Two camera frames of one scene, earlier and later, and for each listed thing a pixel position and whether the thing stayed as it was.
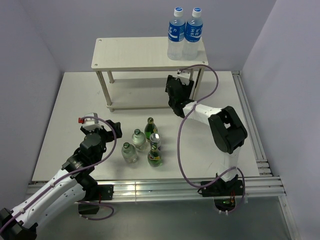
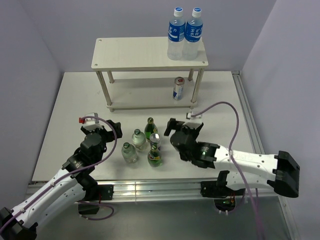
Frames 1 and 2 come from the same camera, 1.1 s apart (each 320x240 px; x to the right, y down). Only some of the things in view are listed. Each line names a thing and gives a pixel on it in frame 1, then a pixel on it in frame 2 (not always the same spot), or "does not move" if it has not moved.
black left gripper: (109, 134) does not move
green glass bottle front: (154, 158) does not move
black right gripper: (188, 88) -> (173, 124)
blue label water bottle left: (176, 30) does not move
